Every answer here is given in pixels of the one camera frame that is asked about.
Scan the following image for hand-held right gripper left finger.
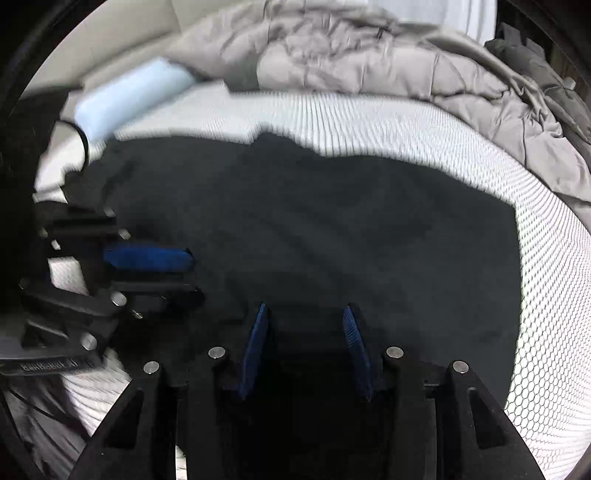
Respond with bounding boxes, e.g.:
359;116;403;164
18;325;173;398
69;302;271;480

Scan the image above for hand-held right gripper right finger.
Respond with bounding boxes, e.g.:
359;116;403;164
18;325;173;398
342;305;548;480

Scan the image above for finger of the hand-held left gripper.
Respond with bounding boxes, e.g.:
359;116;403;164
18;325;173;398
18;274;206;354
39;208;195;275

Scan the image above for black pants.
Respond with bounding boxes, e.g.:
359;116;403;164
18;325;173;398
34;133;525;480

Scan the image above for light blue pillow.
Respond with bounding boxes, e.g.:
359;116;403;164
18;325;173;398
74;56;197;144

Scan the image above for beige padded headboard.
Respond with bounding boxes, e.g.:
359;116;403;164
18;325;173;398
18;0;185;100

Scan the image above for light grey duvet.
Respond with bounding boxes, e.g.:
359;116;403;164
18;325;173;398
168;0;591;204

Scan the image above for dark grey pillow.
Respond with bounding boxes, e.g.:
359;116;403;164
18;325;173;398
485;23;591;139

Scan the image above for white curtain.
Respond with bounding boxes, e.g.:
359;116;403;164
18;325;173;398
323;0;499;47

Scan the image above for black cable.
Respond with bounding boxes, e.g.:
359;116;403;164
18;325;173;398
58;120;90;169

